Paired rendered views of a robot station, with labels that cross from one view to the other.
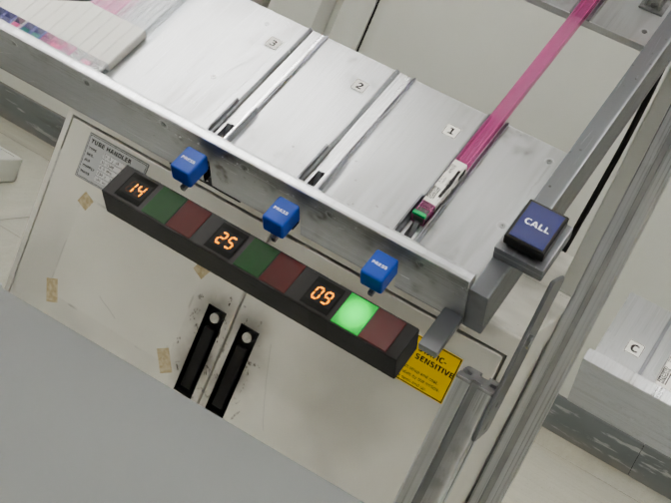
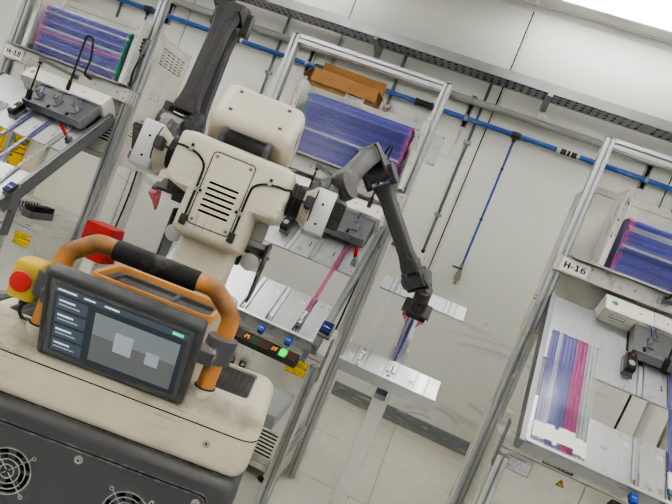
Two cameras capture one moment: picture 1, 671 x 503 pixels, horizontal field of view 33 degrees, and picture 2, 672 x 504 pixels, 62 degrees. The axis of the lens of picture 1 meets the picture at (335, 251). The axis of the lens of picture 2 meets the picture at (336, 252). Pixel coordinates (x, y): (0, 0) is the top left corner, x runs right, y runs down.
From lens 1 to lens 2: 1.03 m
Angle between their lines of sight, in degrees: 14
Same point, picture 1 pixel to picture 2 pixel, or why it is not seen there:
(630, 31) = (347, 271)
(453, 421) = (309, 378)
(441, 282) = (304, 342)
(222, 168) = (243, 316)
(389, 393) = (287, 377)
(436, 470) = (305, 392)
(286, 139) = (260, 307)
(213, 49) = (236, 283)
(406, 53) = (274, 257)
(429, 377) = (299, 371)
